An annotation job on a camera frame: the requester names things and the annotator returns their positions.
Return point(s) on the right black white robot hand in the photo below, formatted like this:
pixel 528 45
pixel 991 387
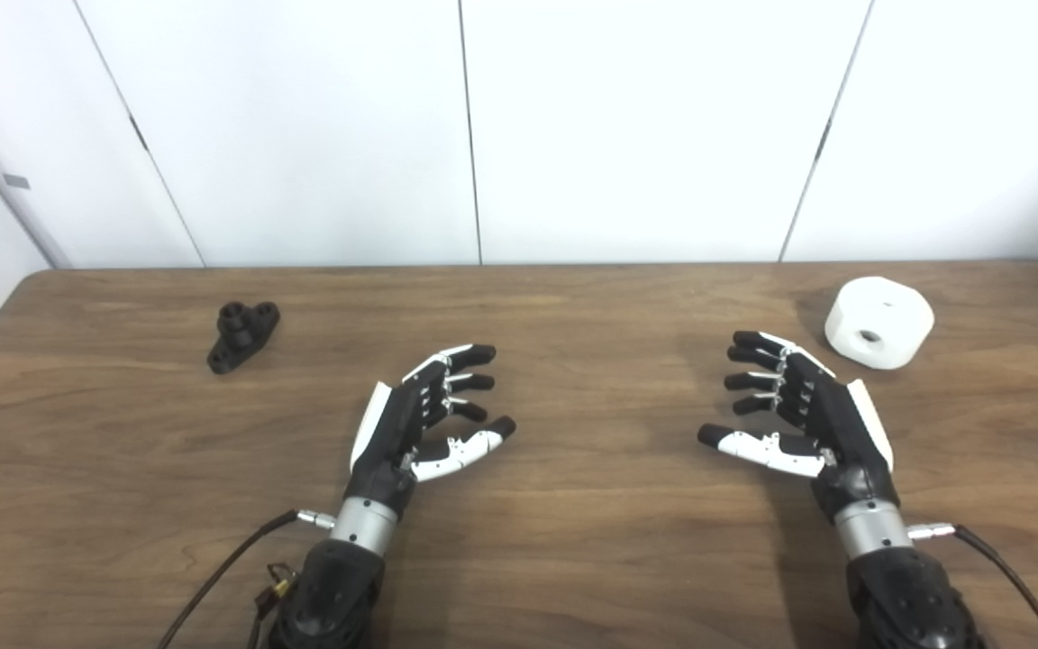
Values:
pixel 843 433

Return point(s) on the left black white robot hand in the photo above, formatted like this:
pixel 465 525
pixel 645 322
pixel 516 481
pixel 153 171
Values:
pixel 388 433

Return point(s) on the round white plastic piece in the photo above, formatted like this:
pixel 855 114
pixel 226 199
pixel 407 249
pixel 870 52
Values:
pixel 888 315

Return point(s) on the black plastic holder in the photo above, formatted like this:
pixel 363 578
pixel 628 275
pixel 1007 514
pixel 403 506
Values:
pixel 240 338

